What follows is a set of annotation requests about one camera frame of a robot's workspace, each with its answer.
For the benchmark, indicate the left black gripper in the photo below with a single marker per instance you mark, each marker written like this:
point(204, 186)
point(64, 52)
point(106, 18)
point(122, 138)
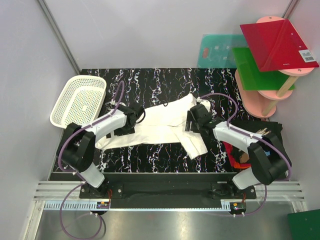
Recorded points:
point(122, 130)

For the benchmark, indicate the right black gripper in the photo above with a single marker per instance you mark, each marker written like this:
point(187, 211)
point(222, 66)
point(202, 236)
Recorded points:
point(189, 121)

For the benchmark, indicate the white daisy print t-shirt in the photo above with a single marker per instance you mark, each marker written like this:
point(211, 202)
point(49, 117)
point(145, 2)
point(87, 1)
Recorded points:
point(162, 125)

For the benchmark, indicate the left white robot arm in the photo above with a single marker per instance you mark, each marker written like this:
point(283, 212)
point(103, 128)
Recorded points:
point(77, 146)

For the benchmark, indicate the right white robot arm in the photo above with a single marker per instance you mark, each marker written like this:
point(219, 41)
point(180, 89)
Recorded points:
point(267, 156)

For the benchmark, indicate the black marbled table mat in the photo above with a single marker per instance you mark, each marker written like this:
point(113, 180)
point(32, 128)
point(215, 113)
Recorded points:
point(155, 86)

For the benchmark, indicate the white perforated plastic basket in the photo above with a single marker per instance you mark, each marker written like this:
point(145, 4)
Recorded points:
point(80, 101)

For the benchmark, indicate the red folded t-shirt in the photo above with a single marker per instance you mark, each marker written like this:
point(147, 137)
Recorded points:
point(238, 159)

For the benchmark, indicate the pink wooden tiered shelf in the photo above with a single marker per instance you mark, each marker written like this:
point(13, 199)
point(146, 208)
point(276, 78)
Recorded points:
point(262, 104)

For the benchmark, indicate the black folded printed t-shirt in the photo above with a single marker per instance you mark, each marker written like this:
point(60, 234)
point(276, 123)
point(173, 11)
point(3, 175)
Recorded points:
point(259, 127)

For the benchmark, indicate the teal cutting board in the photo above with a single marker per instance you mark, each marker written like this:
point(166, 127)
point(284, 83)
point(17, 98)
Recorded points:
point(216, 50)

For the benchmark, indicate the green plastic sheet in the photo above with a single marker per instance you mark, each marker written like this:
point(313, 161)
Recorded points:
point(251, 77)

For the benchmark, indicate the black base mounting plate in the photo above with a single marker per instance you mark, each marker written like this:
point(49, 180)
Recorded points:
point(212, 185)

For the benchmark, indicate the red plastic sheet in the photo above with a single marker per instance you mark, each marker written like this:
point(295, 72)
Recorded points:
point(276, 45)

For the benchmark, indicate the dark green board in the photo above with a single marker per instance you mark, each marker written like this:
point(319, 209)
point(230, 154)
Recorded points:
point(305, 225)

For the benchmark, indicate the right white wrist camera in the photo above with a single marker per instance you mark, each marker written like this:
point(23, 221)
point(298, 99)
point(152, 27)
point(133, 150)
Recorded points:
point(204, 102)

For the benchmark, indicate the aluminium rail frame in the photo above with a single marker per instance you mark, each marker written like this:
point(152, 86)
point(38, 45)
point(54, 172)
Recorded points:
point(65, 195)

